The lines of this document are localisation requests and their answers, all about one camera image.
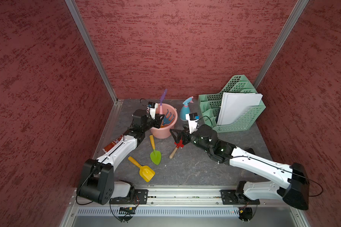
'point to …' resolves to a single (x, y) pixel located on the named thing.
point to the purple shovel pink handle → (160, 110)
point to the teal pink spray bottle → (185, 109)
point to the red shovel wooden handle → (178, 145)
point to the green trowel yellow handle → (155, 156)
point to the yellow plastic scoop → (145, 171)
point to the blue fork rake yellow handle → (167, 120)
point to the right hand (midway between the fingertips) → (175, 131)
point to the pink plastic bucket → (170, 117)
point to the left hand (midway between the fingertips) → (162, 117)
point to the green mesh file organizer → (210, 105)
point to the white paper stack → (234, 105)
